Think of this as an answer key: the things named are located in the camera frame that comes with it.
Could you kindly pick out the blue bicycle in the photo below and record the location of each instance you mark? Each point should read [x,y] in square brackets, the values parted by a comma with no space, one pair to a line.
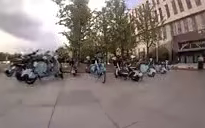
[99,69]

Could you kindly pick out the group of green trees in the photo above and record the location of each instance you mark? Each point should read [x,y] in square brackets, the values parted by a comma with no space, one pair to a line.
[90,30]

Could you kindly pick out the grey paved plaza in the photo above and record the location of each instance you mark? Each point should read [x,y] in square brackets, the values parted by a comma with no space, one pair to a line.
[103,103]

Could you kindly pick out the large pale multi-storey building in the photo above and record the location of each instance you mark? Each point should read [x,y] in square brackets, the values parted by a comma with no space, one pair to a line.
[190,26]

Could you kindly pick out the person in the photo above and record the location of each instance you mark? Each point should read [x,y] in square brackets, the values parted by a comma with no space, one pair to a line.
[200,62]

